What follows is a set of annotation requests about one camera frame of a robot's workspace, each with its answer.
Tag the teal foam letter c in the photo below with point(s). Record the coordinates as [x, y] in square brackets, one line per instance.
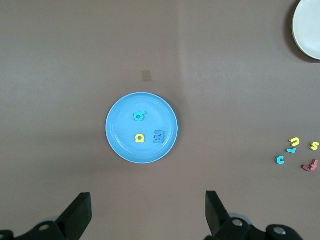
[277, 160]

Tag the red foam letter f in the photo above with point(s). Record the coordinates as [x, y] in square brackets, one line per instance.
[310, 168]

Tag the white plate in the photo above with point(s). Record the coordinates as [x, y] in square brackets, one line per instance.
[308, 30]

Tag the yellow foam letter a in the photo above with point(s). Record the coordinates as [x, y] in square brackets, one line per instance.
[137, 138]

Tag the yellow foam letter u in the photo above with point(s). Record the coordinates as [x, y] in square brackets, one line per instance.
[296, 141]

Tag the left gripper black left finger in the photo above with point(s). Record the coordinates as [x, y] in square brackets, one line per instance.
[75, 215]

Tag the teal foam letter b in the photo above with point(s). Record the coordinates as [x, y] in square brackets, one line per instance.
[136, 117]

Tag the small teal foam letter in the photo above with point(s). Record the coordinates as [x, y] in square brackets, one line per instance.
[291, 150]

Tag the blue plate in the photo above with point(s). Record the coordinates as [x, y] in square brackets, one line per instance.
[122, 130]

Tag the blue foam letter m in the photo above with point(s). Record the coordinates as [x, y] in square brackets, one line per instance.
[160, 137]

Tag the brown tape patch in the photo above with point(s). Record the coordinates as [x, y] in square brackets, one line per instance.
[146, 76]

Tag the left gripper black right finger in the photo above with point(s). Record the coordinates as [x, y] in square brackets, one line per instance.
[215, 215]

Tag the yellow foam letter s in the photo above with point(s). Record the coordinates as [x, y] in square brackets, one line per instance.
[314, 145]

